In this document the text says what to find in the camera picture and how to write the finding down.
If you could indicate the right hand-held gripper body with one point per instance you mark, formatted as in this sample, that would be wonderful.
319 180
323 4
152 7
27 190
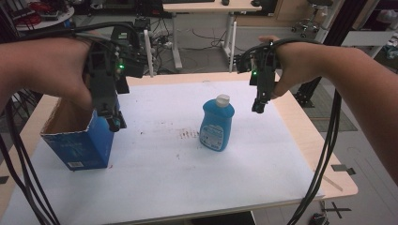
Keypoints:
264 70

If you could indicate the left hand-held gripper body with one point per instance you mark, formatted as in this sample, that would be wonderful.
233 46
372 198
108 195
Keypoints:
104 84

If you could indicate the blue cardboard box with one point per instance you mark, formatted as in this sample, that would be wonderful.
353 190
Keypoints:
81 146

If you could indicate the blue bottle with white cap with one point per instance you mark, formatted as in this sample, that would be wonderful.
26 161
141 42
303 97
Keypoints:
216 128

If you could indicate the person's right hand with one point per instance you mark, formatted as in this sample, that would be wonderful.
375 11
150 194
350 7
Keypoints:
297 62

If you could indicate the person's left hand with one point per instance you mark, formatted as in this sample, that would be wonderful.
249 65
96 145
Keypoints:
67 67

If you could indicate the white upright stand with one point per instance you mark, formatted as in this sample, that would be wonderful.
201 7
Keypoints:
149 53

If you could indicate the office chair on castors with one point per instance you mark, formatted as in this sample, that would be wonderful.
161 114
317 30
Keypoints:
308 23

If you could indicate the white table sheet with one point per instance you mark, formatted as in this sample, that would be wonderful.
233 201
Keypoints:
169 181

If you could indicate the round white table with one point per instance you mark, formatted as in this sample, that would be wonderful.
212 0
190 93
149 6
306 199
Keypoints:
47 18

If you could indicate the white-legged wooden desk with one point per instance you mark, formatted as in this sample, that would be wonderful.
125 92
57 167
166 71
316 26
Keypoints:
203 6

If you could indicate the grey floor tape strip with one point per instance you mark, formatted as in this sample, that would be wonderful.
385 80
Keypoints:
343 169

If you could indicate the black floor tape cross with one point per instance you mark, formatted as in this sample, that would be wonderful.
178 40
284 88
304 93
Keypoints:
337 209

